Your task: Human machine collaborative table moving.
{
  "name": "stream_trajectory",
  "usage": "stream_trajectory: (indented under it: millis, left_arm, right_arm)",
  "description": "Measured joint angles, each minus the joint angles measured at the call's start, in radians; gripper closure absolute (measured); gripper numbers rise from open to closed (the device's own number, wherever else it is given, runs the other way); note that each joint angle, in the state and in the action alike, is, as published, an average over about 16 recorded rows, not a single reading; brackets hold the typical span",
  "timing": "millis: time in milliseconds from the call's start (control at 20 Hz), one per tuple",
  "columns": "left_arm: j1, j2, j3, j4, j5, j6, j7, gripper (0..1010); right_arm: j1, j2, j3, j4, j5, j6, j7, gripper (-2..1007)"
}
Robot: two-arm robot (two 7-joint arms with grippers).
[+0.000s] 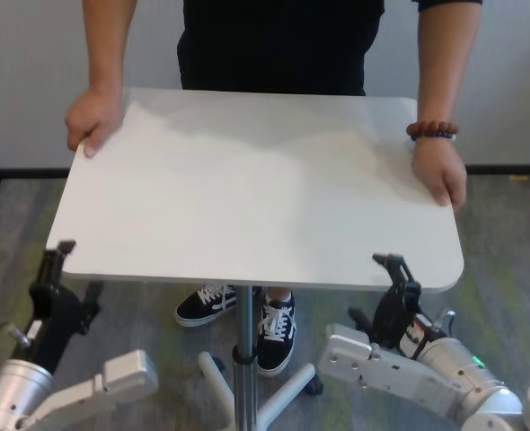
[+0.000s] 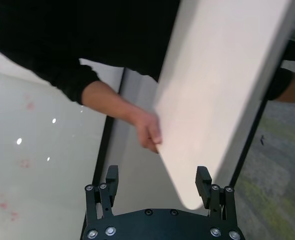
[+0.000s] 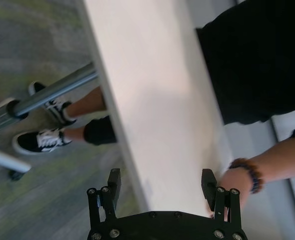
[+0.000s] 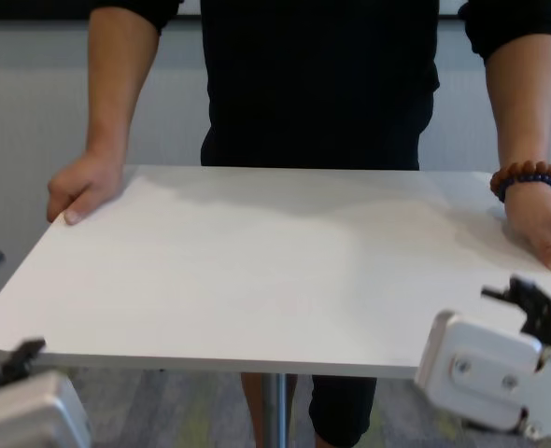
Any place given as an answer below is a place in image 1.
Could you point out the person's left forearm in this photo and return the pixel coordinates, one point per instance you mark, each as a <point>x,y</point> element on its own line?
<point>442,67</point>

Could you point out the black wall baseboard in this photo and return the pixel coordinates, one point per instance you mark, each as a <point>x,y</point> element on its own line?
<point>22,173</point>

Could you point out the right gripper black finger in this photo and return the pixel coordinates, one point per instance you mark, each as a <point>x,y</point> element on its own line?
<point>397,267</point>
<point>363,322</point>

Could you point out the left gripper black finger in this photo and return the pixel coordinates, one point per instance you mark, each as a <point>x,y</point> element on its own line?
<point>54,267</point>
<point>93,307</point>

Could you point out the person's right hand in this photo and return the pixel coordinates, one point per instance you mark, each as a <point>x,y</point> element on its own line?
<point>94,119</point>

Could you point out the person's right forearm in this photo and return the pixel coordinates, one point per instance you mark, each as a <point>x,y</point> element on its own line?
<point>108,45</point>

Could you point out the white rolling table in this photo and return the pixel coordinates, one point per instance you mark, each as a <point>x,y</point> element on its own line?
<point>247,193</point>

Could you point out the small yellow floor marker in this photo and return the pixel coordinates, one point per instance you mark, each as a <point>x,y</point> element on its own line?
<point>518,178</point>

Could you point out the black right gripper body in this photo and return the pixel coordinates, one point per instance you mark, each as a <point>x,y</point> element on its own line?
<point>395,314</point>

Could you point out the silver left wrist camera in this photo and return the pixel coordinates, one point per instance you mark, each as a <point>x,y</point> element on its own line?
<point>130,372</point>

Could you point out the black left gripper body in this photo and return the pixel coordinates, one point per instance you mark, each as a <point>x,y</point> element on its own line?
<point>56,319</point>

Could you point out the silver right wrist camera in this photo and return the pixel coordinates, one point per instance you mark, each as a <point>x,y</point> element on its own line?
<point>346,350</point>

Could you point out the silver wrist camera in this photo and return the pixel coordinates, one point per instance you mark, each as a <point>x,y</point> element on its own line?
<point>346,350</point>
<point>130,372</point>

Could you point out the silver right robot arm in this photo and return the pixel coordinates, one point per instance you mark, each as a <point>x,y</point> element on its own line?
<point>449,363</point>

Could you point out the person's left hand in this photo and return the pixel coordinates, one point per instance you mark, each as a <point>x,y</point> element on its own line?
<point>440,170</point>

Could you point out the person's left black sneaker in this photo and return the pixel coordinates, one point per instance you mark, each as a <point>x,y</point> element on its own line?
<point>276,345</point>

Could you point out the person in black shirt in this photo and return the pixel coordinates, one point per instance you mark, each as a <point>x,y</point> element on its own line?
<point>274,45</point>

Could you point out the person's left leg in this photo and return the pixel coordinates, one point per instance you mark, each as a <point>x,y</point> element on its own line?
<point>279,296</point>

